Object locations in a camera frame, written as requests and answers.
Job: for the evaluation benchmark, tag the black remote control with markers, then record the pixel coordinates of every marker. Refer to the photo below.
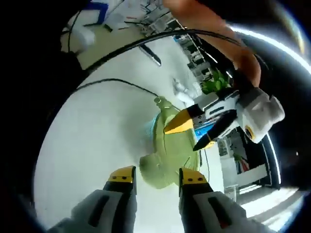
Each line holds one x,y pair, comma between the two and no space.
151,55

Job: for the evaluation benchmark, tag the green leafy plant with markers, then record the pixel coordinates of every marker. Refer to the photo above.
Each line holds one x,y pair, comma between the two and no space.
216,83

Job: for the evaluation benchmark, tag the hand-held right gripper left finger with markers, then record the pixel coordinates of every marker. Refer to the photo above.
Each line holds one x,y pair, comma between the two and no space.
80,213

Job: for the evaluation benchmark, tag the blue printed box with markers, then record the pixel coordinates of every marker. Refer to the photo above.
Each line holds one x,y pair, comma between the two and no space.
202,126

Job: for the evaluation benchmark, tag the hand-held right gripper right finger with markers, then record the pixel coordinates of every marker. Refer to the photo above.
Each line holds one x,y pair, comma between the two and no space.
230,213

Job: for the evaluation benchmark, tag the green container lid with latches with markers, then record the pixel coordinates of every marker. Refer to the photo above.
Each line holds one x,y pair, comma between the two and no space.
175,155

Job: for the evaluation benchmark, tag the white plant pot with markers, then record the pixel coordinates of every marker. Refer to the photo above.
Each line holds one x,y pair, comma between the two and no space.
206,100

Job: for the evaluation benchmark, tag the white fabric roll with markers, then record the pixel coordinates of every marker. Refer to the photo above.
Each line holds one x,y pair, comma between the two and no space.
178,85
186,95

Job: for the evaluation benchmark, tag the white tabletop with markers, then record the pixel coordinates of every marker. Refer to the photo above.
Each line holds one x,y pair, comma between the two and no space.
97,136

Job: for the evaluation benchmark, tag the long curved ceiling light strip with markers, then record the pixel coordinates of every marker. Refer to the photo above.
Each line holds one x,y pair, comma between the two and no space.
272,43

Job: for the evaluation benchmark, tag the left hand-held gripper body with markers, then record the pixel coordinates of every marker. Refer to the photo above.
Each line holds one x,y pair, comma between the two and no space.
262,111

